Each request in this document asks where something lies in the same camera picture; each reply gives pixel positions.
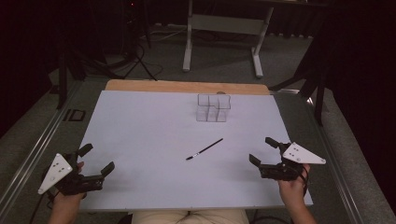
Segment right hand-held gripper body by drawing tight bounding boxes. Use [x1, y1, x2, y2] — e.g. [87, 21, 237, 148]
[260, 141, 327, 182]

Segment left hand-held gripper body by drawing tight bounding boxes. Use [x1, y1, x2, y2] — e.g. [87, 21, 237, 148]
[37, 151, 105, 197]

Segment black pen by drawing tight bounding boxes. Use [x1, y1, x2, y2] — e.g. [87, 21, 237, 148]
[185, 137, 224, 161]

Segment clear acrylic organizer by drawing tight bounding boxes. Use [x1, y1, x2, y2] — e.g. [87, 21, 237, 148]
[195, 93, 232, 123]

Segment person's right hand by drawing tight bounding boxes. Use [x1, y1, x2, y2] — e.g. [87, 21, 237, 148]
[277, 163, 312, 209]

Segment black floor socket plate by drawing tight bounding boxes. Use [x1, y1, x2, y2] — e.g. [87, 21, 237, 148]
[63, 108, 87, 122]

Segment white paper sheet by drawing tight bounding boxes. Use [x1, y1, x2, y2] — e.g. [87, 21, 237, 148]
[78, 90, 314, 213]

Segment black stand leg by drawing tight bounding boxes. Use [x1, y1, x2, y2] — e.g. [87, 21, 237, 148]
[269, 40, 331, 127]

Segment person's beige pants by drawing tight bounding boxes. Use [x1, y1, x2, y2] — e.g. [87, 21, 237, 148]
[131, 209, 250, 224]

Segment white metal stand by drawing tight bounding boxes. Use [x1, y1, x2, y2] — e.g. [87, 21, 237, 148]
[182, 0, 275, 79]

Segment black tripod stand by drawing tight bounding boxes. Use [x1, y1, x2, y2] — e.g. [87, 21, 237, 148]
[118, 0, 158, 82]

